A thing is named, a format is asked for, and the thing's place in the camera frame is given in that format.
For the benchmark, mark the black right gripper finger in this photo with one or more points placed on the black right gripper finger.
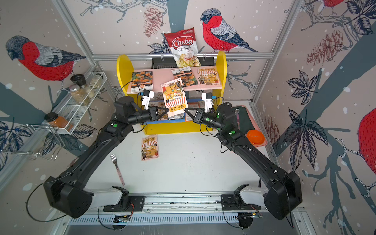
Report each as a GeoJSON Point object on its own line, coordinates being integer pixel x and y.
{"type": "Point", "coordinates": [190, 111]}
{"type": "Point", "coordinates": [188, 117]}

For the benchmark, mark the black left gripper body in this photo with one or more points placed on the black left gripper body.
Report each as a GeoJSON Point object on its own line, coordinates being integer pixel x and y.
{"type": "Point", "coordinates": [152, 114]}

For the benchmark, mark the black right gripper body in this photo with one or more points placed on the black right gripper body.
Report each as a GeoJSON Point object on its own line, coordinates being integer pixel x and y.
{"type": "Point", "coordinates": [200, 116]}

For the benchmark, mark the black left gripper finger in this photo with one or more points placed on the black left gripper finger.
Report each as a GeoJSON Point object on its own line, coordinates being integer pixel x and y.
{"type": "Point", "coordinates": [162, 110]}
{"type": "Point", "coordinates": [163, 117]}

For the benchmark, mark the black orange marigold seed bag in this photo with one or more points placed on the black orange marigold seed bag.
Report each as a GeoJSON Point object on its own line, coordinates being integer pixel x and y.
{"type": "Point", "coordinates": [186, 75]}

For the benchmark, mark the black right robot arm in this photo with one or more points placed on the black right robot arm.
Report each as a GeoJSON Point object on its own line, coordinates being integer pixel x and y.
{"type": "Point", "coordinates": [232, 122]}

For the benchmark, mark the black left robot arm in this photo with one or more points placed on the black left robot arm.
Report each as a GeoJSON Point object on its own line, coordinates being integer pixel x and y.
{"type": "Point", "coordinates": [67, 193]}

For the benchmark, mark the orange bordered seed bag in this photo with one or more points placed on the orange bordered seed bag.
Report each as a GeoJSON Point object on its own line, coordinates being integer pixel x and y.
{"type": "Point", "coordinates": [197, 105]}

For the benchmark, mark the yellow two-tier shelf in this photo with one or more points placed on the yellow two-tier shelf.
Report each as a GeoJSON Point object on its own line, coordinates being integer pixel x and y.
{"type": "Point", "coordinates": [161, 76]}

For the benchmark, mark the marigold seed bag left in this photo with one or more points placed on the marigold seed bag left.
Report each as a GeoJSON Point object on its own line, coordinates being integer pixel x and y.
{"type": "Point", "coordinates": [142, 80]}

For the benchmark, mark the red Chuba chips bag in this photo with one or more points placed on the red Chuba chips bag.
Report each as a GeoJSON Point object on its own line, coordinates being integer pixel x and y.
{"type": "Point", "coordinates": [183, 47]}

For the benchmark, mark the dark green cloth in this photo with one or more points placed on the dark green cloth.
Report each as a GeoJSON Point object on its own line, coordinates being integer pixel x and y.
{"type": "Point", "coordinates": [246, 123]}

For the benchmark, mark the pink tray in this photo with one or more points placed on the pink tray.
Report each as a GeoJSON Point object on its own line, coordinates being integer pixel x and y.
{"type": "Point", "coordinates": [254, 122]}

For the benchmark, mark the orange bowl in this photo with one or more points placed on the orange bowl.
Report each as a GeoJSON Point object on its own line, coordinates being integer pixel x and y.
{"type": "Point", "coordinates": [255, 137]}

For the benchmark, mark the pale spice jar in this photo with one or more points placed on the pale spice jar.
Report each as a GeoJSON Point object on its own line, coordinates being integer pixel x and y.
{"type": "Point", "coordinates": [96, 81]}

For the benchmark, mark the tan spice jar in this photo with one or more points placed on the tan spice jar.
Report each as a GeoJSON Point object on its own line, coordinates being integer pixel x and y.
{"type": "Point", "coordinates": [79, 95]}

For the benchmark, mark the black lid spice jar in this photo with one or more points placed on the black lid spice jar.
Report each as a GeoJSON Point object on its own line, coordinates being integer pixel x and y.
{"type": "Point", "coordinates": [80, 80]}

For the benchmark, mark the orange spice jar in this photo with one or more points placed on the orange spice jar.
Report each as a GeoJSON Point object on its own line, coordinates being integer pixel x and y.
{"type": "Point", "coordinates": [56, 120]}

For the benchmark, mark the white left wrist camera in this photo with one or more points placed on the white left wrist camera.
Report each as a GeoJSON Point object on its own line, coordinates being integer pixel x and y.
{"type": "Point", "coordinates": [147, 96]}

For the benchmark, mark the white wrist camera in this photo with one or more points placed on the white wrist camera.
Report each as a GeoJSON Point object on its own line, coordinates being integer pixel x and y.
{"type": "Point", "coordinates": [147, 96]}
{"type": "Point", "coordinates": [208, 101]}

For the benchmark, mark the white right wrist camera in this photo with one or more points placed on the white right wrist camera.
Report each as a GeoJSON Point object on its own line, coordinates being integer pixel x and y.
{"type": "Point", "coordinates": [208, 101]}

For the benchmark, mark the black wall hook rail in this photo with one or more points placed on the black wall hook rail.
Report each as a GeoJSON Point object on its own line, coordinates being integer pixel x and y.
{"type": "Point", "coordinates": [159, 63]}

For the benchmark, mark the pink handled fork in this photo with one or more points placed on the pink handled fork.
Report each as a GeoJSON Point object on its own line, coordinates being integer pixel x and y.
{"type": "Point", "coordinates": [114, 160]}

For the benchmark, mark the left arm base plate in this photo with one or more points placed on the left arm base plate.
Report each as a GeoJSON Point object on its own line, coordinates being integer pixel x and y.
{"type": "Point", "coordinates": [128, 204]}

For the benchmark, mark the white wire spice rack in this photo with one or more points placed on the white wire spice rack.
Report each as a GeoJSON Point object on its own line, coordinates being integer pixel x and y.
{"type": "Point", "coordinates": [73, 112]}

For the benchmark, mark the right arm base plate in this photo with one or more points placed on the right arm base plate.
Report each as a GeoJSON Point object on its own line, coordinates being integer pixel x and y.
{"type": "Point", "coordinates": [229, 203]}

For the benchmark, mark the chrome wire holder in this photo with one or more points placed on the chrome wire holder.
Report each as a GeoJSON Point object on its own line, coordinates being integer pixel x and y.
{"type": "Point", "coordinates": [31, 141]}

